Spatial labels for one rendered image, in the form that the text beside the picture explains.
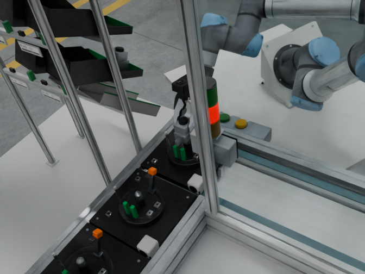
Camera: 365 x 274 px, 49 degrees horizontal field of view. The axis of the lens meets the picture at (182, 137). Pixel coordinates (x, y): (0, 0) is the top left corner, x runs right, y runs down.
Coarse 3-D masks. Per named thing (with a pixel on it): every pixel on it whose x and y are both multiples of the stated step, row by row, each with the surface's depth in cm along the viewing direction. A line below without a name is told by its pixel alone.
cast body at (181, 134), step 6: (180, 120) 125; (186, 120) 125; (174, 126) 126; (180, 126) 125; (186, 126) 125; (174, 132) 128; (180, 132) 126; (186, 132) 126; (180, 138) 127; (186, 138) 127
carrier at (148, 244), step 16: (144, 176) 132; (128, 192) 125; (144, 192) 124; (160, 192) 123; (176, 192) 125; (112, 208) 124; (128, 208) 118; (144, 208) 120; (160, 208) 119; (176, 208) 121; (96, 224) 121; (112, 224) 120; (128, 224) 118; (144, 224) 117; (160, 224) 118; (176, 224) 118; (128, 240) 115; (144, 240) 112; (160, 240) 114; (144, 256) 112
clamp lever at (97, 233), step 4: (96, 232) 106; (100, 232) 107; (92, 236) 107; (96, 236) 106; (100, 236) 107; (92, 240) 105; (96, 240) 108; (100, 240) 108; (96, 244) 108; (100, 244) 109; (96, 248) 109; (100, 248) 110; (96, 252) 110; (100, 252) 110
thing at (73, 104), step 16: (32, 0) 90; (96, 0) 106; (96, 16) 109; (48, 32) 97; (48, 48) 100; (112, 48) 117; (0, 64) 125; (64, 64) 104; (112, 64) 119; (64, 80) 106; (16, 96) 133; (80, 112) 114; (128, 112) 133; (32, 128) 144; (80, 128) 164; (96, 144) 124; (48, 160) 156; (96, 160) 129
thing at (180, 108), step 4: (180, 100) 126; (180, 104) 126; (184, 104) 126; (176, 108) 127; (180, 108) 126; (184, 108) 127; (176, 112) 127; (180, 112) 127; (184, 112) 131; (176, 116) 127; (180, 116) 128; (176, 120) 127
